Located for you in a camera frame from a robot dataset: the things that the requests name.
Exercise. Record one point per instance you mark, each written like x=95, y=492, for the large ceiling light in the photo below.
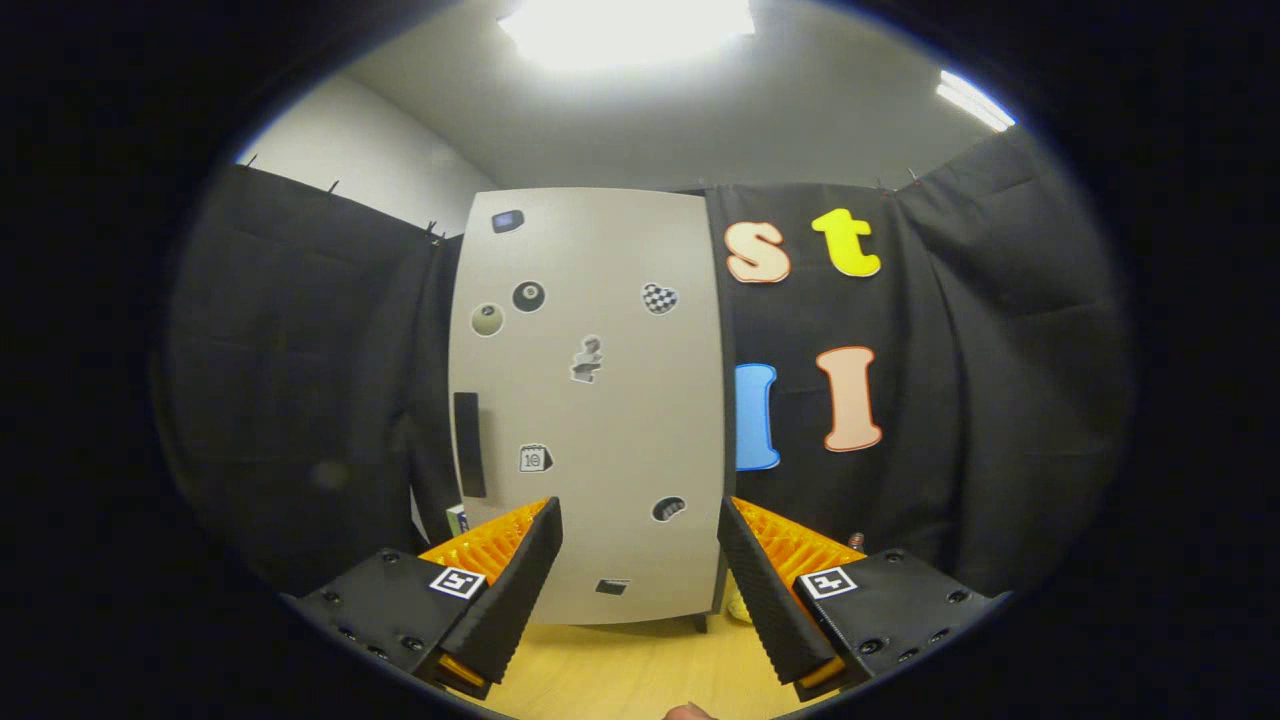
x=625, y=30

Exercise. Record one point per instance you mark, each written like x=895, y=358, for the dark grey shoe cabinet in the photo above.
x=702, y=622

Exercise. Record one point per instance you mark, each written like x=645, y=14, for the narrow ceiling light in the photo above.
x=975, y=100

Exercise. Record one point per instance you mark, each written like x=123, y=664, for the green book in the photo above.
x=455, y=520

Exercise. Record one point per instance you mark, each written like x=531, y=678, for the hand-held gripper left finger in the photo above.
x=520, y=590

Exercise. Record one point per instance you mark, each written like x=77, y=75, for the yellow corn toy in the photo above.
x=738, y=603

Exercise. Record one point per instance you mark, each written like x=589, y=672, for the black backdrop cloth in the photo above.
x=1000, y=400

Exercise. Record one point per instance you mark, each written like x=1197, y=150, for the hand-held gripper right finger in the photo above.
x=765, y=600

